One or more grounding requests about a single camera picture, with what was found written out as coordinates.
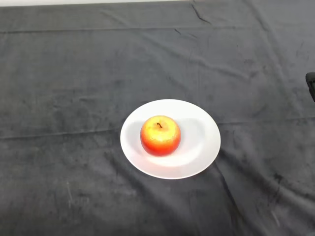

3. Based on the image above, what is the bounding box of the black cloth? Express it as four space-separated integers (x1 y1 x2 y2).
0 0 315 236

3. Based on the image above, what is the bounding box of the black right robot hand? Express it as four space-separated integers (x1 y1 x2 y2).
305 72 315 103

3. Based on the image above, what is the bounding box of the red yellow apple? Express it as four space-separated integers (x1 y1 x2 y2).
139 115 182 157

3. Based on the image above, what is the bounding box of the white round plate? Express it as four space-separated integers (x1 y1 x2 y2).
120 99 221 180

